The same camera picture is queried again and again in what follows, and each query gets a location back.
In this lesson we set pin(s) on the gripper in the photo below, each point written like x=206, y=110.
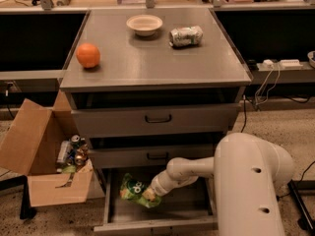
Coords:
x=159, y=186

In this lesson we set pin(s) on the green rice chip bag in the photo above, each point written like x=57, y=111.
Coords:
x=132, y=189

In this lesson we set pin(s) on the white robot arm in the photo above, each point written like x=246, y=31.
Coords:
x=246, y=171

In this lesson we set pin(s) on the bottom grey drawer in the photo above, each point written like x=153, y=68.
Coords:
x=183, y=211

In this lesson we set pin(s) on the grey drawer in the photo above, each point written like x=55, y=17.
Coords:
x=158, y=120
x=146, y=156
x=183, y=211

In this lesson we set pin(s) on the middle grey drawer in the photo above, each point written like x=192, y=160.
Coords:
x=146, y=156

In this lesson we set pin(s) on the top grey drawer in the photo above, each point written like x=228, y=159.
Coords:
x=158, y=120

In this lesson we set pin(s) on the grey drawer cabinet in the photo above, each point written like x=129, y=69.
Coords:
x=147, y=72

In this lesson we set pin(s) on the cans in cardboard box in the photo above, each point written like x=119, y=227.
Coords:
x=72, y=156

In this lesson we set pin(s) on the cardboard box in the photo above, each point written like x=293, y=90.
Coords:
x=31, y=148

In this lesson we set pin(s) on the black stool leg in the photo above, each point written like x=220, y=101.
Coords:
x=27, y=211

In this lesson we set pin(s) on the black metal stand leg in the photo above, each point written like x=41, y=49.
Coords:
x=306, y=222

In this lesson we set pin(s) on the orange fruit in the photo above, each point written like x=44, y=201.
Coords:
x=88, y=55

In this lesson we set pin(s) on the crushed silver can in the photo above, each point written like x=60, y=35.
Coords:
x=181, y=37

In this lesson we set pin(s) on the white paper bowl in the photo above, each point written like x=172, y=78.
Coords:
x=144, y=25

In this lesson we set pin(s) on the white power strip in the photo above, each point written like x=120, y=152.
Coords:
x=289, y=64

